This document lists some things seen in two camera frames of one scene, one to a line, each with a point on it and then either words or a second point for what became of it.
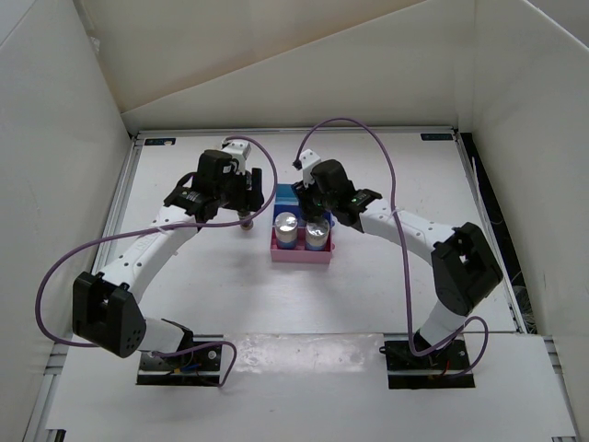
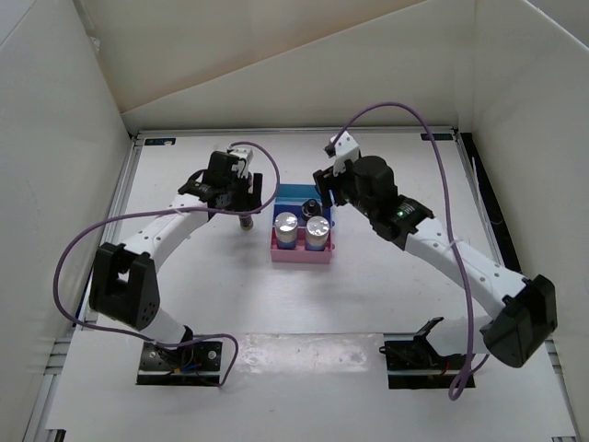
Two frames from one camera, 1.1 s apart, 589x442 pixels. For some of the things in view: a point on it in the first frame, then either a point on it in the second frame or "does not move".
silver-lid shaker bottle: [286, 224] does not move
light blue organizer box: [285, 195] does not move
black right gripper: [306, 206] → [324, 182]
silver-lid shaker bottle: [317, 233] does not move
